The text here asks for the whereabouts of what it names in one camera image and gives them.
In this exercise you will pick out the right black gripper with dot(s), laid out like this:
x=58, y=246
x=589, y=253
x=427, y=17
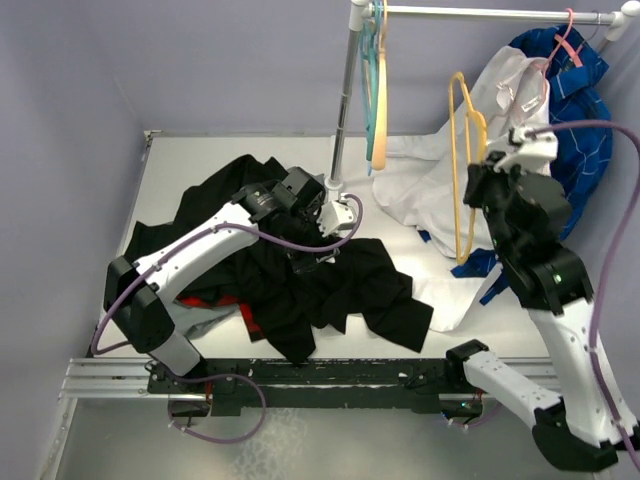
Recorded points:
x=482, y=173

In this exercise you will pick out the yellow plastic hanger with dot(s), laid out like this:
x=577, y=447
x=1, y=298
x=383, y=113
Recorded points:
x=476, y=141

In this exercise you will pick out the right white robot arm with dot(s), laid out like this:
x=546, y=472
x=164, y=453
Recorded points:
x=583, y=426

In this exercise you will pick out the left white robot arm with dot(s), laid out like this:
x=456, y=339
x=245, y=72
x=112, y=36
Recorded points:
x=138, y=293

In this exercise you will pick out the white shirt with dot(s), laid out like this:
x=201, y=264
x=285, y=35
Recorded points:
x=415, y=189

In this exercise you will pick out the blue plaid shirt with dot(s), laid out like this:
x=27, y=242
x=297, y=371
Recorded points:
x=583, y=154

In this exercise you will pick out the beige wooden hanger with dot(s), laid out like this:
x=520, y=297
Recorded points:
x=378, y=161

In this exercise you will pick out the pink hanger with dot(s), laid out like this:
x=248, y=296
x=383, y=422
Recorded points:
x=542, y=65

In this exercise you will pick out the teal plastic hanger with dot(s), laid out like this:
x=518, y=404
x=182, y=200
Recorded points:
x=368, y=43

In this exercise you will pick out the red black plaid shirt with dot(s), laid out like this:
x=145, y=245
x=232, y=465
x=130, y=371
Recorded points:
x=250, y=320

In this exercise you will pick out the grey shirt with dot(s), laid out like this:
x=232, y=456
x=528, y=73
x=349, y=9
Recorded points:
x=282, y=203

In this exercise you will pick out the metal clothes rack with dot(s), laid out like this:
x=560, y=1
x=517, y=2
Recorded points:
x=616, y=22

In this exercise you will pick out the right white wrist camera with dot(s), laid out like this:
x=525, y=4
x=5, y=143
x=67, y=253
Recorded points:
x=533, y=153

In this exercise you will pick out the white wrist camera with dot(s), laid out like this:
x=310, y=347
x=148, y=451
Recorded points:
x=336, y=216
x=533, y=153

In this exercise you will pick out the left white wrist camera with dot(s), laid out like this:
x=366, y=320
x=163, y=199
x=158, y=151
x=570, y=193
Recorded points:
x=336, y=216

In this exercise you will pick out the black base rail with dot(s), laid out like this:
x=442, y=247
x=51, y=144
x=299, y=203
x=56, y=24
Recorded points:
x=225, y=387

